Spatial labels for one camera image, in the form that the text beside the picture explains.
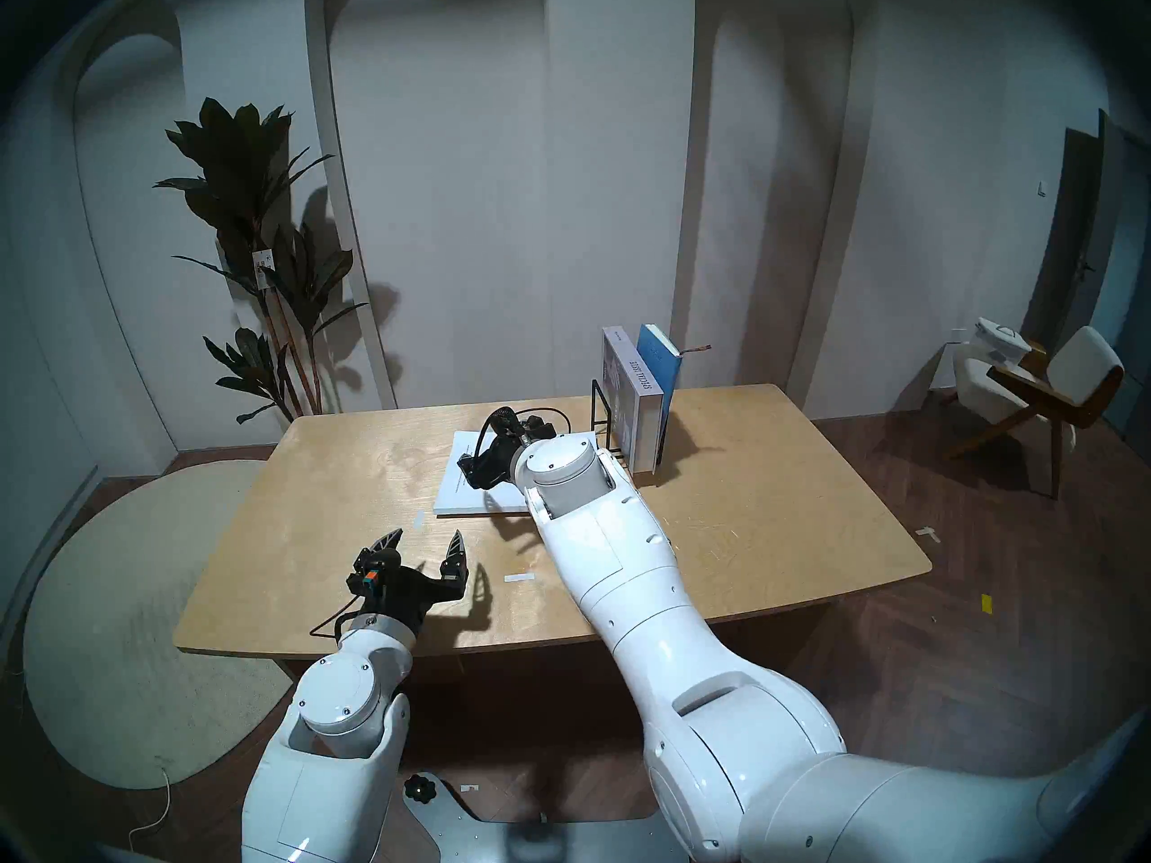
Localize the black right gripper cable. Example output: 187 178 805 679
479 406 573 459

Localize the round cream rug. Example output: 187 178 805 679
22 459 293 790

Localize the grey photo cover book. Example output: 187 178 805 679
601 325 666 474

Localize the white paperback book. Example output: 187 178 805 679
433 430 599 518

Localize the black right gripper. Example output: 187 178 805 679
457 407 550 493

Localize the dark grey door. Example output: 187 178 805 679
1025 109 1151 458

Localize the white floor cable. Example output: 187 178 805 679
129 758 172 853

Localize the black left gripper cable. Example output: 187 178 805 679
309 599 362 638

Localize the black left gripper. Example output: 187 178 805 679
347 527 469 634

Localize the blue notebook with ribbon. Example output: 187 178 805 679
637 324 712 467

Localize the white wooden armchair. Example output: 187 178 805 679
942 325 1125 500

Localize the grey metal robot base plate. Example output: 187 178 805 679
402 771 666 863

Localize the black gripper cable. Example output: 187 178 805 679
479 406 573 459
309 599 362 638

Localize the black wire book stand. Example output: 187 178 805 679
591 378 671 486

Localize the tall green potted plant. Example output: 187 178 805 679
155 97 370 424

